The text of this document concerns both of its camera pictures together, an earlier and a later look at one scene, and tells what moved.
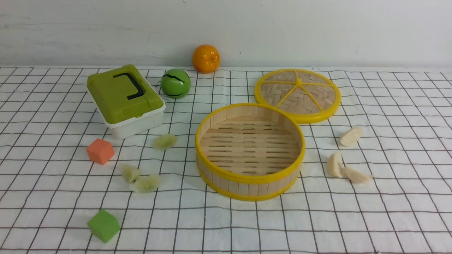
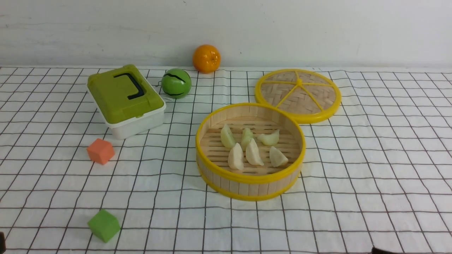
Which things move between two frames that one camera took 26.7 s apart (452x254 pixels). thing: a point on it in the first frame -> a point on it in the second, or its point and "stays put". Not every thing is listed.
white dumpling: x=356 y=177 -> x=277 y=158
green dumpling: x=165 y=141 -> x=227 y=137
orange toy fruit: x=206 y=59 stays put
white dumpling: x=351 y=137 -> x=235 y=159
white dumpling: x=335 y=164 -> x=252 y=154
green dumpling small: x=130 y=174 -> x=269 y=139
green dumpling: x=146 y=184 -> x=247 y=135
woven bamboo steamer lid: x=308 y=96 stays put
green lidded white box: x=125 y=102 stays put
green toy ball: x=175 y=83 stays put
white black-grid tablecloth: x=376 y=177 stays put
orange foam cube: x=100 y=151 stays put
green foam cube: x=104 y=225 stays put
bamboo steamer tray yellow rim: x=246 y=151 stays put
